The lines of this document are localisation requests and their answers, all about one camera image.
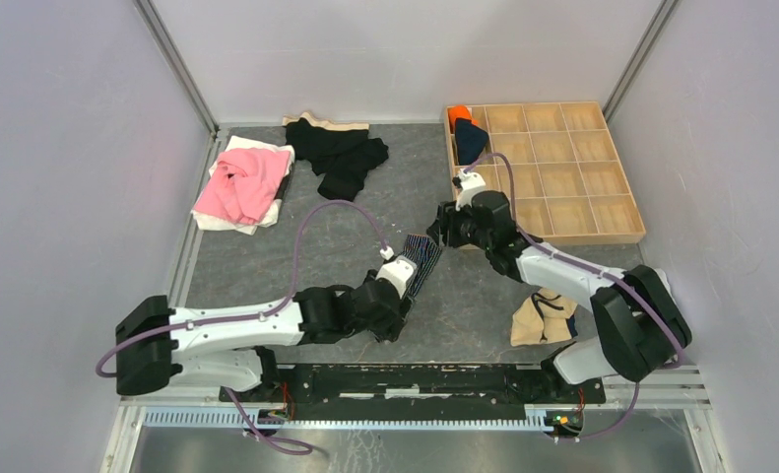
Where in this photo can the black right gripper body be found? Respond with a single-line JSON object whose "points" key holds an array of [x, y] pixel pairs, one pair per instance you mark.
{"points": [[462, 229]]}

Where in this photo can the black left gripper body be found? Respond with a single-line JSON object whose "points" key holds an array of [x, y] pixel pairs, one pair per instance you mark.
{"points": [[389, 326]]}

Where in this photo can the navy striped boxer underwear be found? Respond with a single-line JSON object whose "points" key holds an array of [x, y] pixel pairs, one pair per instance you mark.
{"points": [[423, 250]]}

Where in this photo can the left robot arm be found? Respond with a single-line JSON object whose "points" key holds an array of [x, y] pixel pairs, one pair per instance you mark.
{"points": [[158, 346]]}

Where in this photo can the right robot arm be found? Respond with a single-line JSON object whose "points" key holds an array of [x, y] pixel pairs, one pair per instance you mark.
{"points": [[640, 328]]}

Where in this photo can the black underwear pile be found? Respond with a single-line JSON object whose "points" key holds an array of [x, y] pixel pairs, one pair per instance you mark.
{"points": [[344, 158]]}

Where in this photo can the navy rolled garment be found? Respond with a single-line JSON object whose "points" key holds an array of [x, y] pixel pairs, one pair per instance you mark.
{"points": [[471, 141]]}

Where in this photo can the wooden compartment tray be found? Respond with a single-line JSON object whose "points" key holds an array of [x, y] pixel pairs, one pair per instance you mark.
{"points": [[558, 163]]}

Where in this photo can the beige garment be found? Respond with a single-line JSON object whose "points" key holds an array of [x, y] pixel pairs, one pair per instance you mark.
{"points": [[545, 317]]}

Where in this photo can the orange rolled garment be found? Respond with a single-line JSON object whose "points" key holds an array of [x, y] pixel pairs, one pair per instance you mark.
{"points": [[459, 112]]}

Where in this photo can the pink garment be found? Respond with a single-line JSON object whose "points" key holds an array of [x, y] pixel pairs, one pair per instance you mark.
{"points": [[245, 183]]}

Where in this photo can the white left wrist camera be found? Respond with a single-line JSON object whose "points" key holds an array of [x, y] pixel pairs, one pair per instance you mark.
{"points": [[398, 270]]}

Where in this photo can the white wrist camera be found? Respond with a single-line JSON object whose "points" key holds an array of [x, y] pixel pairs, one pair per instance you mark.
{"points": [[398, 270], [468, 184]]}

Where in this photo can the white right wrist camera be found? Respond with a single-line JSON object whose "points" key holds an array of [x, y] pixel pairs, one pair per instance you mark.
{"points": [[468, 184]]}

